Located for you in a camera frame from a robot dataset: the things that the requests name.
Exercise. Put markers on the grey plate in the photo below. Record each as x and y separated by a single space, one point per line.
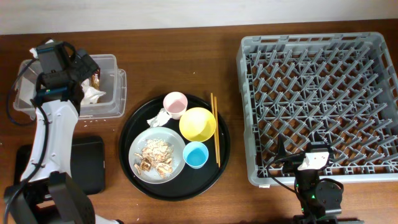
166 134

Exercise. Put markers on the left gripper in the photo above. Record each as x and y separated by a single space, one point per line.
86 63

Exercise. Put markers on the gold snack wrapper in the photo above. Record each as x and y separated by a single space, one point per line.
95 80

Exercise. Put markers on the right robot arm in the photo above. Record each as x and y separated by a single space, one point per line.
320 199

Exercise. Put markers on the grey dishwasher rack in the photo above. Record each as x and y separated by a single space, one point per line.
342 85

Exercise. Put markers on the food scraps pile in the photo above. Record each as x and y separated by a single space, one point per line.
157 155

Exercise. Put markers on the wooden chopstick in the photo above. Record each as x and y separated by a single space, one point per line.
217 137
215 127

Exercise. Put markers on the pink cup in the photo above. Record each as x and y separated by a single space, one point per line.
175 104

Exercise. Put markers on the clear plastic waste bin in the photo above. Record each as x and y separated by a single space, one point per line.
112 81

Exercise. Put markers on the round black serving tray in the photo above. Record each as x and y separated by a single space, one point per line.
190 182

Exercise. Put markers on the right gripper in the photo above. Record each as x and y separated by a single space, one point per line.
281 152

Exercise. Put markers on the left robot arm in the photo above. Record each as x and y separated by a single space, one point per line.
46 191

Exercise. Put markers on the black rectangular tray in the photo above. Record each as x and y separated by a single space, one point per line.
87 163

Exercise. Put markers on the blue cup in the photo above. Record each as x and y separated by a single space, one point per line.
195 154

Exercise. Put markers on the white napkin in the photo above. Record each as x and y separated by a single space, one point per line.
160 119
91 94

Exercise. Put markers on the yellow bowl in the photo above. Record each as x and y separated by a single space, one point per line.
196 124

